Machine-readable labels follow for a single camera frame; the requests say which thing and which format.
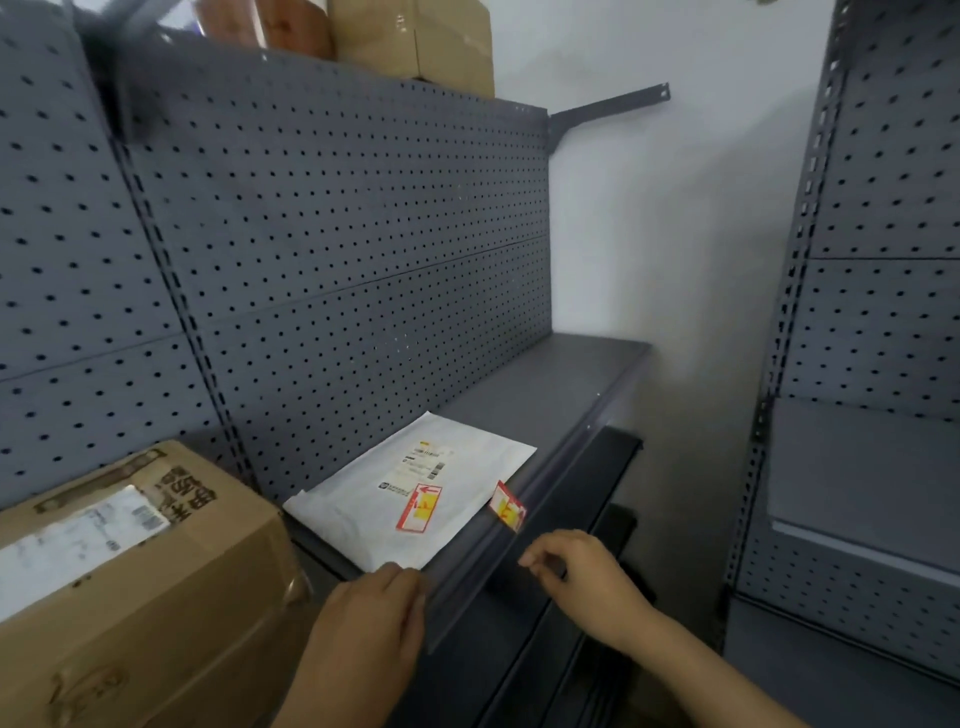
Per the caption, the person's left hand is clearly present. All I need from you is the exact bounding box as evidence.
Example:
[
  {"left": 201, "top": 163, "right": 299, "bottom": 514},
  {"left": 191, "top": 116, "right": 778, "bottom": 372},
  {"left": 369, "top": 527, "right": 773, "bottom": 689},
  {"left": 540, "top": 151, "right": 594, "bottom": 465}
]
[{"left": 288, "top": 562, "right": 430, "bottom": 710}]

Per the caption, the person's right hand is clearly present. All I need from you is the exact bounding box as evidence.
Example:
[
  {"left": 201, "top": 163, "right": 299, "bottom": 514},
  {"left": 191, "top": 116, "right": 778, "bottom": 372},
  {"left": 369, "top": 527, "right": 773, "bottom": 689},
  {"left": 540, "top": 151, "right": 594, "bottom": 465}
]
[{"left": 517, "top": 528, "right": 661, "bottom": 655}]

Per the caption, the person's right forearm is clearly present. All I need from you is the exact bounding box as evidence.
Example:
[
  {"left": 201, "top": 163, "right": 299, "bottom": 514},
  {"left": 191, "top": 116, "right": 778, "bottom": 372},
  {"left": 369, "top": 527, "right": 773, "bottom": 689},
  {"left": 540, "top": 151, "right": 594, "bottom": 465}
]
[{"left": 624, "top": 603, "right": 813, "bottom": 728}]

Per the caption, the person's left forearm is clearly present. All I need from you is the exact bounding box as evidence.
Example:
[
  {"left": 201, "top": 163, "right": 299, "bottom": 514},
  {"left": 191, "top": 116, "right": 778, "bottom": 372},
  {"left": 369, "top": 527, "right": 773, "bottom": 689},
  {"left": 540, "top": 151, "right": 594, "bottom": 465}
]
[{"left": 271, "top": 693, "right": 387, "bottom": 728}]

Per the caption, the red and yellow sticker label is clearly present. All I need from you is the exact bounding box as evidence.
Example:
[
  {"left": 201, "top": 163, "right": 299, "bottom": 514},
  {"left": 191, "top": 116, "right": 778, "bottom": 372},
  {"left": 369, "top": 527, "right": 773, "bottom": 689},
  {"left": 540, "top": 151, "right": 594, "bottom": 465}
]
[{"left": 489, "top": 480, "right": 528, "bottom": 533}]

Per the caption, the white mailer envelope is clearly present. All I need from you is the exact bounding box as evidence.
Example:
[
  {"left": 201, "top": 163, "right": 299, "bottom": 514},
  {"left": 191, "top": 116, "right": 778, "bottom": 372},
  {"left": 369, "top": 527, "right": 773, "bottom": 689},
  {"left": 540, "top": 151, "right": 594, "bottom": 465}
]
[{"left": 282, "top": 411, "right": 538, "bottom": 573}]

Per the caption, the large labelled cardboard box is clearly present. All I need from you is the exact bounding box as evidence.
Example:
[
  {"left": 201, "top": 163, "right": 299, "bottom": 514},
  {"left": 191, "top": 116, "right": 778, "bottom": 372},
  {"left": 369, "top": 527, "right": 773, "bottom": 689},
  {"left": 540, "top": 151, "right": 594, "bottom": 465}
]
[{"left": 0, "top": 440, "right": 318, "bottom": 728}]

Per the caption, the grey pegboard shelving unit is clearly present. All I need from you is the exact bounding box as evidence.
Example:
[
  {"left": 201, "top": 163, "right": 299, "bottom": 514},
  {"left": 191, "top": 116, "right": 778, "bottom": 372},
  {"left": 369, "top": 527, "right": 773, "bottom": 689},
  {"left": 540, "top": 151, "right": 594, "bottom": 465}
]
[
  {"left": 718, "top": 0, "right": 960, "bottom": 728},
  {"left": 0, "top": 0, "right": 654, "bottom": 728}
]

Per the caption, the taped plain cardboard box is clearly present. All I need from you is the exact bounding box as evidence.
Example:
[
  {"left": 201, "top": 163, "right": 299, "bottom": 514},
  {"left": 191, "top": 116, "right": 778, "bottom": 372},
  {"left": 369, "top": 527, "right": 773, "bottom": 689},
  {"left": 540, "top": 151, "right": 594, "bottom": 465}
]
[{"left": 327, "top": 0, "right": 497, "bottom": 99}]

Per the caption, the brown wrapped package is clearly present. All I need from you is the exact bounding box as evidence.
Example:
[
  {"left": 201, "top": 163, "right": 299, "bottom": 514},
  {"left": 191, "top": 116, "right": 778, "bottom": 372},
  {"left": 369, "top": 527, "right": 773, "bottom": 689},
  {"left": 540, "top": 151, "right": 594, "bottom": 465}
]
[{"left": 196, "top": 0, "right": 336, "bottom": 61}]

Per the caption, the grey metal shelf bracket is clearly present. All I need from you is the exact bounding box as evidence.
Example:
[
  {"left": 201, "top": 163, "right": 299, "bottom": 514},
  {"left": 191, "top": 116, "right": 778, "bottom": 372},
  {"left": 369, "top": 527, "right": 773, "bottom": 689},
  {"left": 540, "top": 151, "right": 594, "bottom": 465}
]
[{"left": 547, "top": 82, "right": 672, "bottom": 156}]

